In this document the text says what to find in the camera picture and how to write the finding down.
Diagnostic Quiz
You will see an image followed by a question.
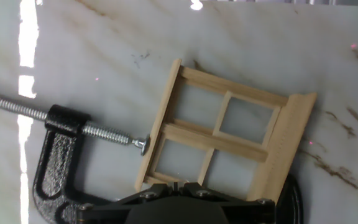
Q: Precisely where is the marble pattern board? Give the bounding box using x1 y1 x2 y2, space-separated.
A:
0 0 358 224

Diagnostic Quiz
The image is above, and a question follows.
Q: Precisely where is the black C-clamp with screw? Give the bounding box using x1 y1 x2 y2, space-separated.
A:
0 90 304 224

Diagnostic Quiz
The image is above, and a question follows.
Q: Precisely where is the wooden window frame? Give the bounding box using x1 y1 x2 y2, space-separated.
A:
134 58 318 203

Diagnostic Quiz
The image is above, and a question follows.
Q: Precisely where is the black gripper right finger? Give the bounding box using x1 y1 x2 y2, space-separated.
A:
181 182 277 224

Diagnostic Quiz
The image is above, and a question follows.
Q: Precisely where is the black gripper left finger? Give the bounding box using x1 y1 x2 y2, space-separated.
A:
77 182 176 224

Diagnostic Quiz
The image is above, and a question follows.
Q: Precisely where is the small wooden window sash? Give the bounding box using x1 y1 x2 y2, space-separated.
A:
212 90 282 147

